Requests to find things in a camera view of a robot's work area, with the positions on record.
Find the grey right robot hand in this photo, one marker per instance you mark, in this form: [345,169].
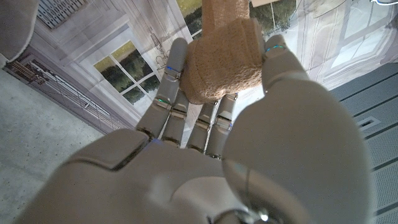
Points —
[280,140]

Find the tan elastic arm wrap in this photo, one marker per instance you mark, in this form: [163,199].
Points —
[224,59]

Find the printed window backdrop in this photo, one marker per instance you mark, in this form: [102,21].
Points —
[124,31]

